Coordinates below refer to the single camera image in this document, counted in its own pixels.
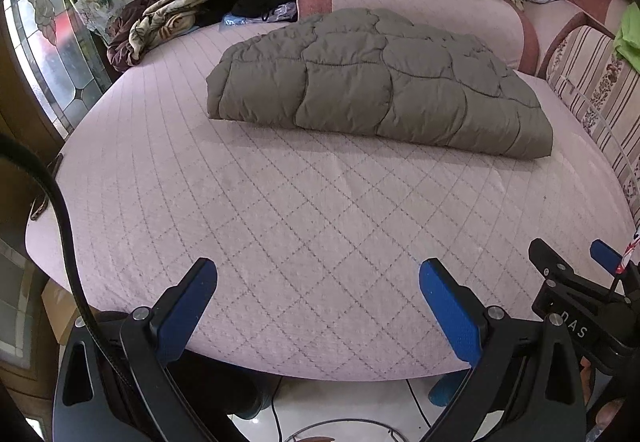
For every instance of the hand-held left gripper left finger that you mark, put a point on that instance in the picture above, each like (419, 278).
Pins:
(185, 317)

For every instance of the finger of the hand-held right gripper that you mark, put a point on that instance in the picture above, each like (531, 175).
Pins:
(560, 267)
(605, 254)

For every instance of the floral picture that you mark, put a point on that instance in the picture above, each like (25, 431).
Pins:
(97, 6)

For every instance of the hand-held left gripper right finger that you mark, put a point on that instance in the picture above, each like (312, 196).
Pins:
(450, 317)

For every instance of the pink quilted bed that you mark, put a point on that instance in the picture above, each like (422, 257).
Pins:
(300, 222)

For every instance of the green cloth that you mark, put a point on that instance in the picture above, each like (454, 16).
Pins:
(627, 39)

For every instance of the beige floral blanket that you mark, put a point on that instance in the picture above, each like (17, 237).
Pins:
(170, 16)

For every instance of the blue floor item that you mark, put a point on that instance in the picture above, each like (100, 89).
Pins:
(445, 392)

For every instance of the blue plastic bag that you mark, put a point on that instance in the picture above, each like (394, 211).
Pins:
(250, 17)

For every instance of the grey quilt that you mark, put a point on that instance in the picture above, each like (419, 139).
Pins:
(375, 81)

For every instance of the stained glass window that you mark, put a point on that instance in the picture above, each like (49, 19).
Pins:
(55, 36)

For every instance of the striped floral side cushion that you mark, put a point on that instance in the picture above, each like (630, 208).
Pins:
(595, 71)

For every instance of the brown cloth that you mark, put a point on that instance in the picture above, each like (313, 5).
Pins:
(120, 36)

